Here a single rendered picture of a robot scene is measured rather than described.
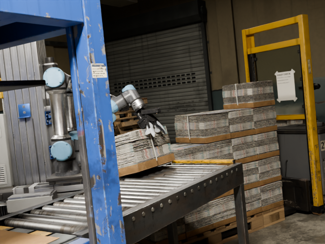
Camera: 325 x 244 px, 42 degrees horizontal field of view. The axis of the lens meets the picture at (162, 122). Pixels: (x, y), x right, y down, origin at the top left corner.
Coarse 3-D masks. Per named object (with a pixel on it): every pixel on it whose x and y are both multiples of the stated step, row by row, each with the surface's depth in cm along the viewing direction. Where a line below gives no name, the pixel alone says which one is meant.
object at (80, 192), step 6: (156, 168) 266; (132, 174) 250; (138, 174) 250; (120, 180) 236; (78, 192) 213; (60, 198) 202; (42, 204) 194; (48, 204) 194; (24, 210) 186; (30, 210) 185; (6, 216) 177; (12, 216) 177; (0, 222) 173
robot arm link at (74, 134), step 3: (72, 132) 311; (75, 132) 311; (72, 135) 308; (75, 135) 308; (75, 138) 308; (75, 141) 308; (75, 144) 308; (78, 144) 308; (75, 147) 308; (78, 147) 308
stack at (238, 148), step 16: (176, 144) 359; (192, 144) 346; (208, 144) 342; (224, 144) 352; (240, 144) 364; (256, 176) 373; (256, 192) 373; (208, 208) 341; (224, 208) 350; (256, 208) 373; (192, 224) 331; (208, 224) 341; (256, 224) 372; (160, 240) 313; (192, 240) 330; (208, 240) 340; (224, 240) 350
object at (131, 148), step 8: (120, 136) 237; (128, 136) 237; (136, 136) 239; (144, 136) 245; (120, 144) 238; (128, 144) 241; (136, 144) 237; (144, 144) 243; (120, 152) 239; (128, 152) 237; (136, 152) 236; (144, 152) 245; (120, 160) 240; (128, 160) 237; (136, 160) 235; (144, 160) 240; (120, 176) 241
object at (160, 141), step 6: (162, 132) 260; (156, 138) 253; (162, 138) 259; (168, 138) 264; (156, 144) 252; (162, 144) 258; (168, 144) 263; (162, 150) 257; (168, 150) 262; (168, 162) 260
